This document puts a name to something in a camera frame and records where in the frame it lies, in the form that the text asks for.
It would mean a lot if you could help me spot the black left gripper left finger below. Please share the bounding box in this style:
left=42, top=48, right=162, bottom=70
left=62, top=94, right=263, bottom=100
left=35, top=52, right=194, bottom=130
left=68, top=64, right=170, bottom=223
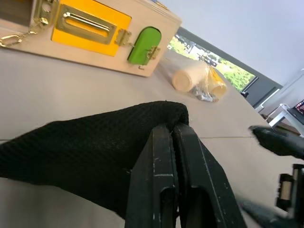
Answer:
left=125, top=123, right=179, bottom=228

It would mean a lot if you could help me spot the dark framed window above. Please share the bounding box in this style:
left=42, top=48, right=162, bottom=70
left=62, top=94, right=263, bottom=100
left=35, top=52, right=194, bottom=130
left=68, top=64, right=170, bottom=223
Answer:
left=167, top=26, right=283, bottom=109

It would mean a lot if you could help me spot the green door of lock box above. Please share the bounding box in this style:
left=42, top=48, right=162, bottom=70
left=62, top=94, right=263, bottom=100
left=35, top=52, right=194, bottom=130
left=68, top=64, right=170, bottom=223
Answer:
left=127, top=26, right=162, bottom=66

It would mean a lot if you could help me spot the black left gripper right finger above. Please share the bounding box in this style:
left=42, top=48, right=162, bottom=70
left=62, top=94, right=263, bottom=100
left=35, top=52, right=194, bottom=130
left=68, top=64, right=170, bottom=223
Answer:
left=172, top=122, right=247, bottom=228

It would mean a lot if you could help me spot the white frame furniture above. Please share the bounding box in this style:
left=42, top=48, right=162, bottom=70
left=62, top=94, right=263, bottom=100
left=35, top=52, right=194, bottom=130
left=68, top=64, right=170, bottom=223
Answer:
left=255, top=71, right=304, bottom=130

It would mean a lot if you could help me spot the yellow door of lock box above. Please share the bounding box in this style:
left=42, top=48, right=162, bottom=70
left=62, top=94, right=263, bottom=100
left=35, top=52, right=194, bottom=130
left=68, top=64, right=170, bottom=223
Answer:
left=51, top=0, right=133, bottom=58

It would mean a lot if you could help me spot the clear bag with metal parts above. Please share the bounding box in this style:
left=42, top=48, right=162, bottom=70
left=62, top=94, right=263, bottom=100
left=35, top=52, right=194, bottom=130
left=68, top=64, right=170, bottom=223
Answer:
left=189, top=66, right=220, bottom=103

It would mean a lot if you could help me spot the yellow plastic cup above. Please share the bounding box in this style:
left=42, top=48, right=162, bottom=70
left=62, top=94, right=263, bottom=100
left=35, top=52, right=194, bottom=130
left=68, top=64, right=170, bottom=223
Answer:
left=208, top=68, right=228, bottom=98

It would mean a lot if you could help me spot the wooden lock box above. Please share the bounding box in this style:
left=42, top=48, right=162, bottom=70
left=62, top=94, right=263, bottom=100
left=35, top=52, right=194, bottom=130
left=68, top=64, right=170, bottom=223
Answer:
left=0, top=0, right=182, bottom=77

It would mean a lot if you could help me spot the light wooden cylinder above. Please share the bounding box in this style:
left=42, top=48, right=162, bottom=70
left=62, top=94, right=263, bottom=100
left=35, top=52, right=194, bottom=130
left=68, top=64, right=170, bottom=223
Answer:
left=172, top=63, right=209, bottom=92

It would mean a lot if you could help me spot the dark laptop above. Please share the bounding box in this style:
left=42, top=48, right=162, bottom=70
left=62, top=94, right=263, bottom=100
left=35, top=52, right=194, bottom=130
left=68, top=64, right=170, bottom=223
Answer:
left=287, top=99, right=304, bottom=124

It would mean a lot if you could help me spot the gold chain latch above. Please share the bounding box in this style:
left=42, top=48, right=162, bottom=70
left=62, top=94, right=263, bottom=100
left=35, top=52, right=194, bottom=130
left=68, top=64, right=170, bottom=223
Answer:
left=0, top=18, right=49, bottom=48

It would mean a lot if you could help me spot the black drawstring pouch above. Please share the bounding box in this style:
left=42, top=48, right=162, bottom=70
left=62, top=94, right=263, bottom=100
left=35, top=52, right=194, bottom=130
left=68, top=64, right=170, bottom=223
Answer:
left=0, top=100, right=190, bottom=219

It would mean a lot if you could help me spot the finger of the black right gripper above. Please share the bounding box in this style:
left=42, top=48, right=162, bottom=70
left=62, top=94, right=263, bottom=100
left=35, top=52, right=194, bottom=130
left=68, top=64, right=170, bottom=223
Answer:
left=237, top=199, right=293, bottom=228
left=248, top=125, right=304, bottom=160

